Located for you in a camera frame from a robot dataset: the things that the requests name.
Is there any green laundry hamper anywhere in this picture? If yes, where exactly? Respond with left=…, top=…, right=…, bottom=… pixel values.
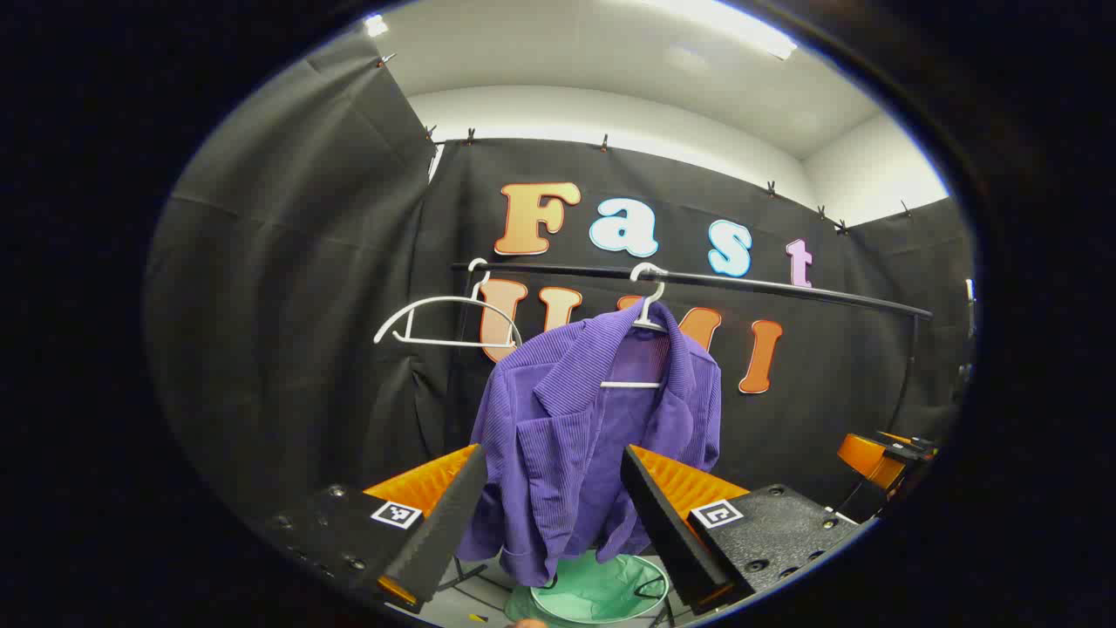
left=504, top=549, right=670, bottom=625

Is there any black backdrop cloth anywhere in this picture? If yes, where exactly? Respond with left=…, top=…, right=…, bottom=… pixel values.
left=144, top=31, right=976, bottom=542

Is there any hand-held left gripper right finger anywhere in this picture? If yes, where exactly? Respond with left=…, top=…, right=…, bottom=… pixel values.
left=621, top=443, right=868, bottom=616

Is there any white clothes hanger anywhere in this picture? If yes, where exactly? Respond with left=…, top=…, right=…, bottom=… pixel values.
left=600, top=262, right=672, bottom=390
left=373, top=257, right=524, bottom=350

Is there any black clothes rack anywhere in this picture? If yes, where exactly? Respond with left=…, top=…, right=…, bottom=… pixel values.
left=432, top=260, right=934, bottom=625

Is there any purple ribbed jacket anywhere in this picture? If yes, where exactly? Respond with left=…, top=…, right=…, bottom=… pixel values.
left=455, top=299, right=723, bottom=588

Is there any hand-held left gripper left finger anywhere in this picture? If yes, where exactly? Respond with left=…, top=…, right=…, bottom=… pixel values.
left=262, top=443, right=489, bottom=614

